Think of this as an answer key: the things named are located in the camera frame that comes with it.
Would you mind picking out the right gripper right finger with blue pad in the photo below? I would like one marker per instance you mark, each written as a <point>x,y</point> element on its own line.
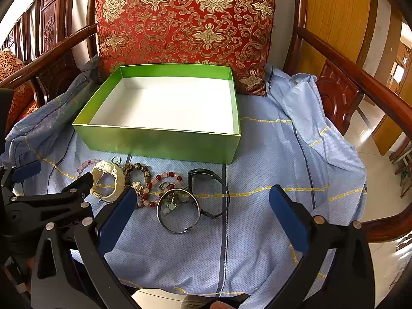
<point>336,269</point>

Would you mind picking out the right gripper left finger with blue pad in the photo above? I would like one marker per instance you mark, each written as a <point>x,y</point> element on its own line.
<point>75,274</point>

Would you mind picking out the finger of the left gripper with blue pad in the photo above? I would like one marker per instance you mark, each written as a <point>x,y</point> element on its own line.
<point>81,186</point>
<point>15,174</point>

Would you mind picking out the white wrist watch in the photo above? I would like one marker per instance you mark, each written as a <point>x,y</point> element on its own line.
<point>108,181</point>

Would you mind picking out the black wrist watch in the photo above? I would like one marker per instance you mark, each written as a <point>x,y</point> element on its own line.
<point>211,191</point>

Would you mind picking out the light blue cloth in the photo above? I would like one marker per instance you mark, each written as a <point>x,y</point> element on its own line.
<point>286,140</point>

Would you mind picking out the green cardboard box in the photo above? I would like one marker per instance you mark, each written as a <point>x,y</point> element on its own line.
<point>171,111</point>

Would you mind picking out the dark wooden armchair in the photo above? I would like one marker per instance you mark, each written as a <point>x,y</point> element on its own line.
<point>341,83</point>

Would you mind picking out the neighbouring wooden chair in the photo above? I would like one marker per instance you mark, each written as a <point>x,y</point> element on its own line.
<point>39,28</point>

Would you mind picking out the red gold patterned cushion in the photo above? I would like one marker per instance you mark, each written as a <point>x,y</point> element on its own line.
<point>233,33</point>

